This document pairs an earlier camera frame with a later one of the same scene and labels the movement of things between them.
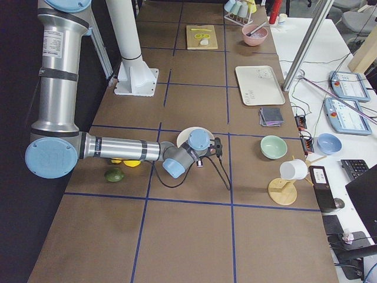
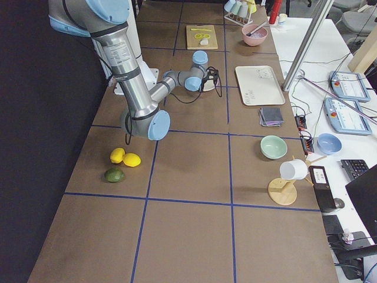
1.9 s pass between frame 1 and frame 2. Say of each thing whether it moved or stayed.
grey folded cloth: stayed
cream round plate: moved
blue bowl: stayed
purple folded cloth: stayed
